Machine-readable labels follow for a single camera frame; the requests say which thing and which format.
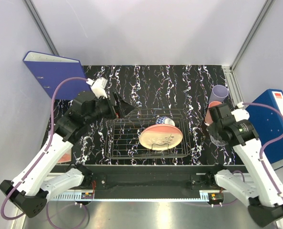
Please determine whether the clear glass tumbler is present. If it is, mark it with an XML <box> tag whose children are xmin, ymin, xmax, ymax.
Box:
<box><xmin>210</xmin><ymin>135</ymin><xmax>227</xmax><ymax>146</ymax></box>

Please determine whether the blue ring binder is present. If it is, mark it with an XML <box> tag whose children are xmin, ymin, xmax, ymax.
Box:
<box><xmin>246</xmin><ymin>89</ymin><xmax>283</xmax><ymax>170</ymax></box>

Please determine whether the black wire dish rack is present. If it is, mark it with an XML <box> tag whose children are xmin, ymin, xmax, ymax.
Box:
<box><xmin>105</xmin><ymin>108</ymin><xmax>190</xmax><ymax>159</ymax></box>

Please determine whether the pink plastic cup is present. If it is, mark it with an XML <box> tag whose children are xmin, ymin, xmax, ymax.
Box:
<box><xmin>204</xmin><ymin>101</ymin><xmax>222</xmax><ymax>126</ymax></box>

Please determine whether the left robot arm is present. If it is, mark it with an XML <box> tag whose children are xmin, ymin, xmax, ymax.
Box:
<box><xmin>0</xmin><ymin>91</ymin><xmax>134</xmax><ymax>218</ymax></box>

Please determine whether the lavender plastic cup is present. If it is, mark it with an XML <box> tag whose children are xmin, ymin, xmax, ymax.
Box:
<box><xmin>208</xmin><ymin>85</ymin><xmax>229</xmax><ymax>103</ymax></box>

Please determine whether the aluminium frame post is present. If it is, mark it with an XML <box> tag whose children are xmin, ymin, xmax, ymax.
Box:
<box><xmin>230</xmin><ymin>0</ymin><xmax>275</xmax><ymax>71</ymax></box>
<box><xmin>23</xmin><ymin>0</ymin><xmax>59</xmax><ymax>55</ymax></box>

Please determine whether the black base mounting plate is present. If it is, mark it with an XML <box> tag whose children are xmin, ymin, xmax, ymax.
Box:
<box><xmin>66</xmin><ymin>165</ymin><xmax>247</xmax><ymax>202</ymax></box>

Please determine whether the purple cable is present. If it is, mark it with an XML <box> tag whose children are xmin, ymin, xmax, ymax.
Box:
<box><xmin>0</xmin><ymin>77</ymin><xmax>89</xmax><ymax>220</ymax></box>
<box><xmin>241</xmin><ymin>102</ymin><xmax>283</xmax><ymax>210</ymax></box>

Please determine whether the purple ring binder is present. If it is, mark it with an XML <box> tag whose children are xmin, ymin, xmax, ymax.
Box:
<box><xmin>23</xmin><ymin>51</ymin><xmax>90</xmax><ymax>100</ymax></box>

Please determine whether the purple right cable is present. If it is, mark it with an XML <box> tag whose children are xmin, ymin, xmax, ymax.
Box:
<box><xmin>241</xmin><ymin>102</ymin><xmax>283</xmax><ymax>210</ymax></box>

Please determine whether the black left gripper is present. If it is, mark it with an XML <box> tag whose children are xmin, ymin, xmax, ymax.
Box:
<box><xmin>85</xmin><ymin>91</ymin><xmax>135</xmax><ymax>125</ymax></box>

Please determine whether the aluminium frame post right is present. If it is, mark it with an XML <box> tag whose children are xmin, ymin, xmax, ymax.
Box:
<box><xmin>230</xmin><ymin>0</ymin><xmax>275</xmax><ymax>71</ymax></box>

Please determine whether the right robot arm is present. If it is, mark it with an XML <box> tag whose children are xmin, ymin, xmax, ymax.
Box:
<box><xmin>205</xmin><ymin>102</ymin><xmax>283</xmax><ymax>228</ymax></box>

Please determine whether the white slotted cable duct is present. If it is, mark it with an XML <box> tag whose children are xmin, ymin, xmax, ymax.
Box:
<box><xmin>51</xmin><ymin>191</ymin><xmax>94</xmax><ymax>202</ymax></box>

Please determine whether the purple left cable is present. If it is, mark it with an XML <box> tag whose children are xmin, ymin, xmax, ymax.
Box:
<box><xmin>0</xmin><ymin>77</ymin><xmax>89</xmax><ymax>220</ymax></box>

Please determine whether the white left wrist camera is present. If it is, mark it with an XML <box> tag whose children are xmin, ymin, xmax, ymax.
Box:
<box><xmin>86</xmin><ymin>77</ymin><xmax>108</xmax><ymax>98</ymax></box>

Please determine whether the aluminium frame post left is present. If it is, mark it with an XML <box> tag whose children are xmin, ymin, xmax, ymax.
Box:
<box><xmin>23</xmin><ymin>0</ymin><xmax>59</xmax><ymax>55</ymax></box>

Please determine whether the pink beige plate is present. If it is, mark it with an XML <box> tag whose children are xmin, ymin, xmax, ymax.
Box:
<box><xmin>139</xmin><ymin>124</ymin><xmax>183</xmax><ymax>151</ymax></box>

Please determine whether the picture card with red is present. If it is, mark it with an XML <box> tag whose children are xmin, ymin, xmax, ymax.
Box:
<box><xmin>57</xmin><ymin>149</ymin><xmax>72</xmax><ymax>164</ymax></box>

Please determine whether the blue white patterned bowl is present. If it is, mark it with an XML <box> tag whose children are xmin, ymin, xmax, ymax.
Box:
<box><xmin>155</xmin><ymin>116</ymin><xmax>175</xmax><ymax>126</ymax></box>

